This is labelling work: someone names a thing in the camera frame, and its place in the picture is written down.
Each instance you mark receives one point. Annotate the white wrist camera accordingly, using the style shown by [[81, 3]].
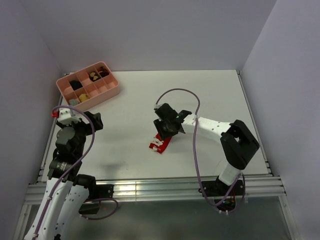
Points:
[[66, 116], [157, 106]]

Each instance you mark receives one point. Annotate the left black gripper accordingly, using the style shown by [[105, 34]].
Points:
[[95, 119]]

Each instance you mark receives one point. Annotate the brown and cream rolled sock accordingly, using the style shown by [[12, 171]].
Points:
[[94, 76]]

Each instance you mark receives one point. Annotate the yellow rolled sock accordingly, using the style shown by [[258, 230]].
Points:
[[83, 97]]

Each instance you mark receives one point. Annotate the black rolled sock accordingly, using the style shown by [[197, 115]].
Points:
[[75, 84]]

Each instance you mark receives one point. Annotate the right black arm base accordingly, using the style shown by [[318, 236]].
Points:
[[226, 199]]

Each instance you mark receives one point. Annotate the pink plastic divided organizer box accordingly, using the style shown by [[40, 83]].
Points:
[[99, 91]]

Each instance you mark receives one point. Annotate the aluminium front frame rail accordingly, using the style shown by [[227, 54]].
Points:
[[177, 189]]

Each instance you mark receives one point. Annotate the dark red-black rolled sock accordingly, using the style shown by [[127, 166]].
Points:
[[103, 72]]

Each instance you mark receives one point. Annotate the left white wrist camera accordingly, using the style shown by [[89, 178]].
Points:
[[66, 116]]

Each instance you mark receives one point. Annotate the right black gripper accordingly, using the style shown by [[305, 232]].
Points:
[[158, 124]]

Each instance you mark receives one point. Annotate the grey rolled sock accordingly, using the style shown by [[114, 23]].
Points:
[[73, 102]]

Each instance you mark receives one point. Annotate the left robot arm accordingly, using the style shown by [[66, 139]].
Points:
[[66, 190]]

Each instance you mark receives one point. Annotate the red Santa sock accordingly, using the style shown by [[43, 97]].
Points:
[[158, 144]]

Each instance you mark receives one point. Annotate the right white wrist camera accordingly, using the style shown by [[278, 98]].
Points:
[[157, 106]]

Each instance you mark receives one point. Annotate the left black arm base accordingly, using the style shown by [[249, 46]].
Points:
[[91, 206]]

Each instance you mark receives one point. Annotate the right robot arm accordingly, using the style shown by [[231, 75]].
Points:
[[238, 143]]

